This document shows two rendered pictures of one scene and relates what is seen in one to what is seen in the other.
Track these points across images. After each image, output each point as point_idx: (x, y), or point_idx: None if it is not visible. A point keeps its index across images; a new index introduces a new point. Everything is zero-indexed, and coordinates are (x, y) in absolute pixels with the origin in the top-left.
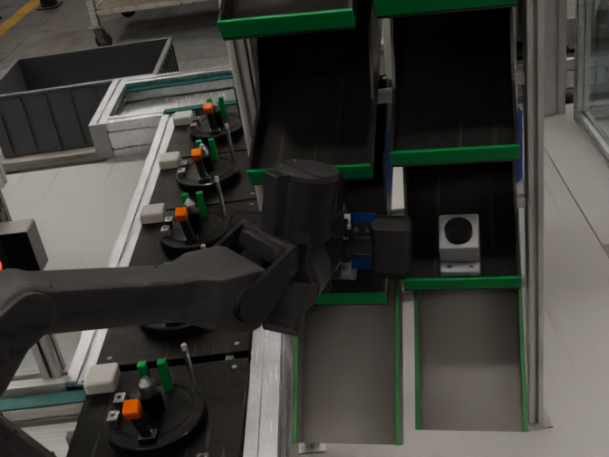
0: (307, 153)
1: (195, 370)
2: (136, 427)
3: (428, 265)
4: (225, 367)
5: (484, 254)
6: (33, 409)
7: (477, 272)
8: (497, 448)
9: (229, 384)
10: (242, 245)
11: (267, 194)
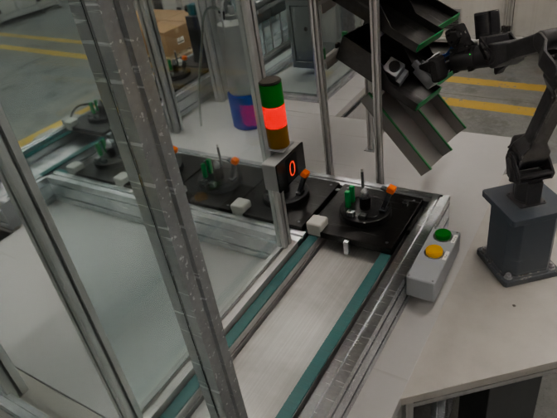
0: (415, 37)
1: (338, 198)
2: (388, 201)
3: None
4: (345, 190)
5: None
6: (301, 260)
7: (449, 70)
8: None
9: (358, 191)
10: (488, 43)
11: (493, 19)
